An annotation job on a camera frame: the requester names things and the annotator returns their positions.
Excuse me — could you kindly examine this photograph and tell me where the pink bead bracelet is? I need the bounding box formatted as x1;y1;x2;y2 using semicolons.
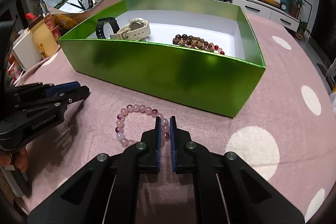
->
114;103;171;147

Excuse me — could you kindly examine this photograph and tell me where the cream white wrist watch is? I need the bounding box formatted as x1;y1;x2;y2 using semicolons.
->
110;18;151;41

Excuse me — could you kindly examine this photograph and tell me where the red orange bead bracelet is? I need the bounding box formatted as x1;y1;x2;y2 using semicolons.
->
213;44;226;56

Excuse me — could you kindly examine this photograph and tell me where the brown bead bracelet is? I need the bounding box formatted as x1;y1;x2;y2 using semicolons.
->
172;33;216;53

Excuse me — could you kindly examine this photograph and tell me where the person's left hand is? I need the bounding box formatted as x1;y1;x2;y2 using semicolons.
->
0;147;29;172

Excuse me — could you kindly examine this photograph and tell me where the yellow bottle brown cap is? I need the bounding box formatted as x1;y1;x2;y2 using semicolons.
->
29;15;59;59

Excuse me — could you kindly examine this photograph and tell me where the white cardboard box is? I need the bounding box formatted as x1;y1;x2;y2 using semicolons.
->
13;28;42;71

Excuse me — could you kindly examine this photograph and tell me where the black smart watch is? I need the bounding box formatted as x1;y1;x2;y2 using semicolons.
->
95;17;120;39

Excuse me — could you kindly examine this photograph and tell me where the yellow snack bag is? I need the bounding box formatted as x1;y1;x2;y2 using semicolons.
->
52;14;77;30

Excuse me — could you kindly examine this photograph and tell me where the pink desk organizer bin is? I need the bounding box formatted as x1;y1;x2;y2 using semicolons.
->
68;0;121;23

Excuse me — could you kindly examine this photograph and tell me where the white paper sheet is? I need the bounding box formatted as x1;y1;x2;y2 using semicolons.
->
59;0;85;14

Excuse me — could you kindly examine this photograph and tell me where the grey folded cloth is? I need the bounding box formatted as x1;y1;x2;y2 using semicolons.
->
40;0;64;15

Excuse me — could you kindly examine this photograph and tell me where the green cardboard box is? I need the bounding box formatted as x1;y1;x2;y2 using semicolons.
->
59;0;266;117

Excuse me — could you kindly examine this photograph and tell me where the pink polka dot tablecloth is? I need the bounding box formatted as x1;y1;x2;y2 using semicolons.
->
18;16;335;221

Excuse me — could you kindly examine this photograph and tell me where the white tv cabinet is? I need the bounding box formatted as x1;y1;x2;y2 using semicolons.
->
168;0;301;33

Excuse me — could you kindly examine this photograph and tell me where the potted plant right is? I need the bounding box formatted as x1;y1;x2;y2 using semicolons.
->
289;0;306;19

